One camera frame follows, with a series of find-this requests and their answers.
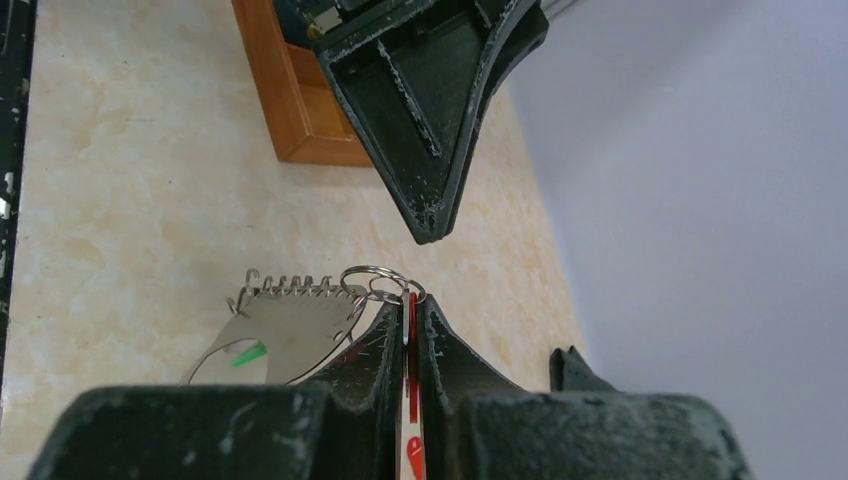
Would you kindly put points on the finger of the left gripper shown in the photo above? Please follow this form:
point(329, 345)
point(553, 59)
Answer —
point(414, 79)

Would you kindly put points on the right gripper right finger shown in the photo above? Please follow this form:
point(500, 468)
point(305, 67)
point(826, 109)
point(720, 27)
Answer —
point(477, 424)

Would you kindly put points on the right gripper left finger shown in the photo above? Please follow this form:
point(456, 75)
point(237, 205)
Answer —
point(340, 423)

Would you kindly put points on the red key tag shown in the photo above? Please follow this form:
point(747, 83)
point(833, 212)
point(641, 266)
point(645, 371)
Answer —
point(415, 445)

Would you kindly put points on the green key tag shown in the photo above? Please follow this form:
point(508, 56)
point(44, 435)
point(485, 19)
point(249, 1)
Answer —
point(249, 355)

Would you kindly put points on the silver metal key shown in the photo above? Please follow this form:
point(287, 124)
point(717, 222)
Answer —
point(406, 304)

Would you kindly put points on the orange compartment tray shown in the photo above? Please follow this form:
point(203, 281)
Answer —
point(303, 118)

